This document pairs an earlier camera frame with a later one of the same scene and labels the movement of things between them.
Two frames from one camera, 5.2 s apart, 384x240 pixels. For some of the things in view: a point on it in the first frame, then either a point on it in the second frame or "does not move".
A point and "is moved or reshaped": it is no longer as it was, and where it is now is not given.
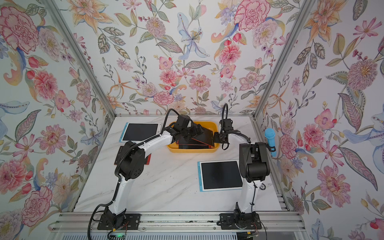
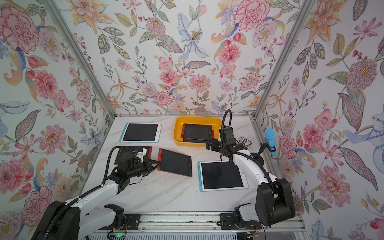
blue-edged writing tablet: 140,132 does not move
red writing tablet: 205,137 to 175,163
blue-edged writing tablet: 214,175 does not move
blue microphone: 270,134 does not move
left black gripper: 194,132 to 148,163
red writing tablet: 193,146 is moved or reshaped
